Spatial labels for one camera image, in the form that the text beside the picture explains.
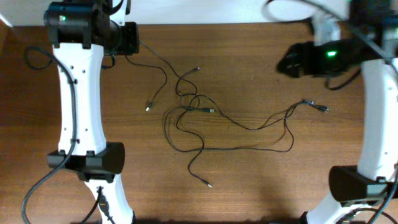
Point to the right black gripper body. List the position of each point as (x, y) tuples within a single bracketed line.
[(334, 56)]

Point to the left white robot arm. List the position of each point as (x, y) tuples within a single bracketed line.
[(82, 33)]

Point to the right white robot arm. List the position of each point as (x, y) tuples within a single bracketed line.
[(374, 180)]

